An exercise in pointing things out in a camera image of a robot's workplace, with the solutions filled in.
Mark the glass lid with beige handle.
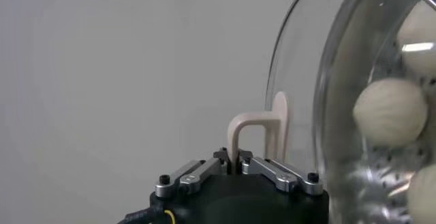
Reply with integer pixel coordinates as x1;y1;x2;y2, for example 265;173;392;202
227;0;436;224

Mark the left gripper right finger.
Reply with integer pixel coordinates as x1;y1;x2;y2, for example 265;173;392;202
238;148;324;196

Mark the white steamed baozi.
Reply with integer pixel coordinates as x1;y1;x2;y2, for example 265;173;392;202
352;77;429;148
396;0;436;83

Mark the stainless steel steamer basket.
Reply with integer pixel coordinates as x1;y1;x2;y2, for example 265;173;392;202
313;0;436;224

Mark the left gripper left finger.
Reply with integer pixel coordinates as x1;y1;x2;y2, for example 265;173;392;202
155;147;230;199

